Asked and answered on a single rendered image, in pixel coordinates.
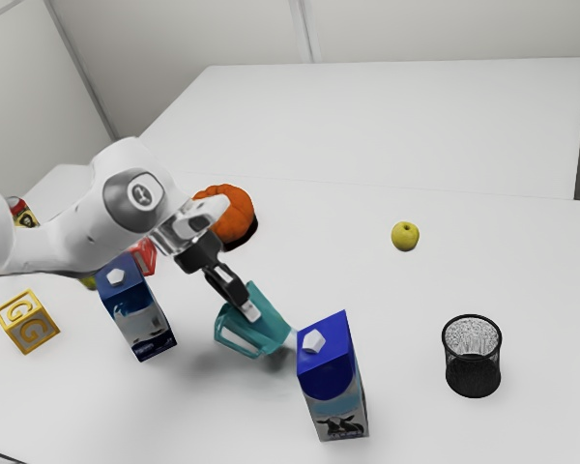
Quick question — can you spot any orange pumpkin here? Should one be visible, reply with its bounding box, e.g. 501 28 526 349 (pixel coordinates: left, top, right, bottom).
191 183 257 251

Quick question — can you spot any red letter block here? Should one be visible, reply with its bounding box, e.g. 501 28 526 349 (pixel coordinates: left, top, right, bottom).
125 238 159 277

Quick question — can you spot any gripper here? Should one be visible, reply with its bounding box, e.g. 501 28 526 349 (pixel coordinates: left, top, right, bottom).
173 233 263 324

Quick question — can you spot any yellow green apple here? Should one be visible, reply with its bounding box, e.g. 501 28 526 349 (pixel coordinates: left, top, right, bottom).
391 220 421 253

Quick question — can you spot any teal faceted mug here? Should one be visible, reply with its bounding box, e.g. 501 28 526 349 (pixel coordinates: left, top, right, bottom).
214 279 299 361

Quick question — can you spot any yellow letter block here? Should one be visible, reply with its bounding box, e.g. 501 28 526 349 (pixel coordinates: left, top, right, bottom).
0 288 61 356

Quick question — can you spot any blue white milk carton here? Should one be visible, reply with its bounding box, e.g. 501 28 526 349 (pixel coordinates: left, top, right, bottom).
295 308 370 443
94 252 178 363

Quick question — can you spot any yellow bottle with red cap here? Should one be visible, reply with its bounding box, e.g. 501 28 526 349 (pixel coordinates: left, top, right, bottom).
6 195 41 229

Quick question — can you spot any black mesh pen holder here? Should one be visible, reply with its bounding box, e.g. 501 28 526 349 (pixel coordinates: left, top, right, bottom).
440 313 505 399

